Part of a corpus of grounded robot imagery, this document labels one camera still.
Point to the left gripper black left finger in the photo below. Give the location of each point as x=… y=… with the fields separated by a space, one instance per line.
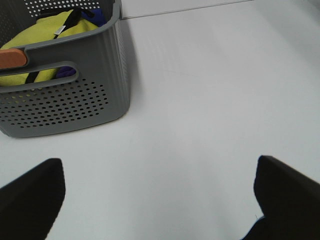
x=30 y=204

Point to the purple blue towel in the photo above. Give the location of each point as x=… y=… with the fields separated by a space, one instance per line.
x=80 y=20

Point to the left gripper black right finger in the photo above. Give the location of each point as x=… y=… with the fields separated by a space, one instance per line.
x=289 y=201

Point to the grey perforated plastic basket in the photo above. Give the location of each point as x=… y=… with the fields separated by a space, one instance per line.
x=96 y=94

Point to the yellow towel with black trim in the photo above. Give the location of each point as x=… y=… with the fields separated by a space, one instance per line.
x=47 y=23

